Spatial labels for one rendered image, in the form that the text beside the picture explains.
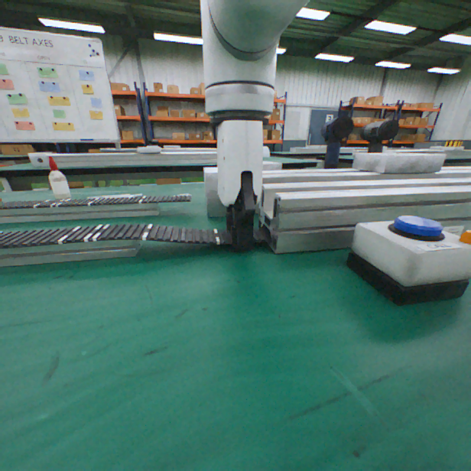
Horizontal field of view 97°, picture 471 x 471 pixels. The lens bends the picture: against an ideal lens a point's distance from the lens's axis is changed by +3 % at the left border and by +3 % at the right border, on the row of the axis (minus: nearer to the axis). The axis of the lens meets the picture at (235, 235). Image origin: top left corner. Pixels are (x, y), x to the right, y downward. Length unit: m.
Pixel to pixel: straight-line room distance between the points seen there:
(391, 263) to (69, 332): 0.30
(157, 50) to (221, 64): 11.04
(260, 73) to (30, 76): 3.25
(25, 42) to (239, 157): 3.31
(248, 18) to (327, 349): 0.26
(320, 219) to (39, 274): 0.37
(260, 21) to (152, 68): 10.94
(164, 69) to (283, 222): 10.91
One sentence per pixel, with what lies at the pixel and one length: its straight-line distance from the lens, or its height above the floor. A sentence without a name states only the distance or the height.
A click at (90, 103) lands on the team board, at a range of 3.25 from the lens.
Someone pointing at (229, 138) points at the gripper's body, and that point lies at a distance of 0.26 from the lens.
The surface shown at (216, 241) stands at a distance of 0.30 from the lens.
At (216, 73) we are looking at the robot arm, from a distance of 0.28.
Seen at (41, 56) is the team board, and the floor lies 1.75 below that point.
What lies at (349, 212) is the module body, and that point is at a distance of 0.33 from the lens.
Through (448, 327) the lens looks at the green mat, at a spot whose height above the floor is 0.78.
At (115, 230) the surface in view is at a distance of 0.34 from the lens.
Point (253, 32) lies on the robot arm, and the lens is 0.23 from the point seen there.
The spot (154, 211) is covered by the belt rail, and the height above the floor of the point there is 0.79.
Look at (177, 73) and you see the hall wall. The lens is 11.09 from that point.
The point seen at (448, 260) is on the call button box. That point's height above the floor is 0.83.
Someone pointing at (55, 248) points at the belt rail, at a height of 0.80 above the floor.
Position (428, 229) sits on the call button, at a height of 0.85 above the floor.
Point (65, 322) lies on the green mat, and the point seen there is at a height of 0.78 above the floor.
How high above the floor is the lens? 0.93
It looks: 24 degrees down
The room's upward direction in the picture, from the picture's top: straight up
